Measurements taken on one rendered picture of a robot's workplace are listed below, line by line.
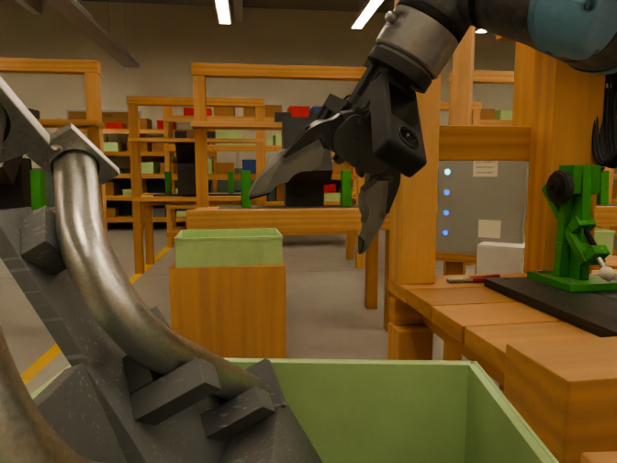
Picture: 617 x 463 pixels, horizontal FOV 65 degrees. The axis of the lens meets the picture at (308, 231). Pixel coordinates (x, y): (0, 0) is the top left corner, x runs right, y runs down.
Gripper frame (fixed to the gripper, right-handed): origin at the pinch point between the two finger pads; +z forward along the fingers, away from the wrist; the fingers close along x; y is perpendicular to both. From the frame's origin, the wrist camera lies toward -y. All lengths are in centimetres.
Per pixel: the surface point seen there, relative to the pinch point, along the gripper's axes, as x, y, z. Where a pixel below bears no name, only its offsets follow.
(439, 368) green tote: -14.9, -12.1, 3.9
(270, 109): -169, 711, 21
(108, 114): 36, 1051, 214
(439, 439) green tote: -18.5, -14.3, 10.2
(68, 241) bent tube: 21.4, -15.8, 3.8
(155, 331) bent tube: 14.2, -18.3, 6.4
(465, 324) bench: -44.6, 17.1, 6.6
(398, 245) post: -47, 52, 5
